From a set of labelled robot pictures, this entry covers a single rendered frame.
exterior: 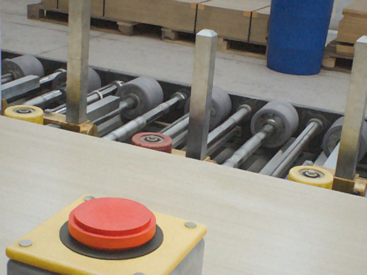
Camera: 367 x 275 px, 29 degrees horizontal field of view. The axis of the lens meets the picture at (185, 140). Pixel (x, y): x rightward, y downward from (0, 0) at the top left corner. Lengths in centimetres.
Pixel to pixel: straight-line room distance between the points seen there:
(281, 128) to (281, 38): 408
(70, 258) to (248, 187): 93
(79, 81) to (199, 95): 29
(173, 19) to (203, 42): 527
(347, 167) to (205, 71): 35
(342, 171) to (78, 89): 60
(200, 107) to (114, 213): 116
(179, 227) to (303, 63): 562
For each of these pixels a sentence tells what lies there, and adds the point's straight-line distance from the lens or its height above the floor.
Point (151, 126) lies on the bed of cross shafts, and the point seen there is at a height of 70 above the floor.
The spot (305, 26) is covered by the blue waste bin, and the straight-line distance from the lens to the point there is 587.
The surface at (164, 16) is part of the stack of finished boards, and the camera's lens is 676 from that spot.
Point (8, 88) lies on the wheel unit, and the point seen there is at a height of 85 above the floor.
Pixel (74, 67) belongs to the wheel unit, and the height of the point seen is 98.
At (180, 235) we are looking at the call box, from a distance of 34.
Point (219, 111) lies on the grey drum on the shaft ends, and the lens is 193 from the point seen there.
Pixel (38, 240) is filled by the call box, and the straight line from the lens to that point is 33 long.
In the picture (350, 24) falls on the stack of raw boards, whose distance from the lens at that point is 623.
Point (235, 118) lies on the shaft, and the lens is 188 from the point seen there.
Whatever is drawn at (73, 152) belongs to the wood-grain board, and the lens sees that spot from 132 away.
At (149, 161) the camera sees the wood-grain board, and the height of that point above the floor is 90.
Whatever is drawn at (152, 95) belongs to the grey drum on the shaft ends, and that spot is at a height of 82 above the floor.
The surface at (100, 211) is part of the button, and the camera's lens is 33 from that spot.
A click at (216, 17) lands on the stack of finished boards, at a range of 654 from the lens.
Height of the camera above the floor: 137
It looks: 19 degrees down
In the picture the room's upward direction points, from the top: 5 degrees clockwise
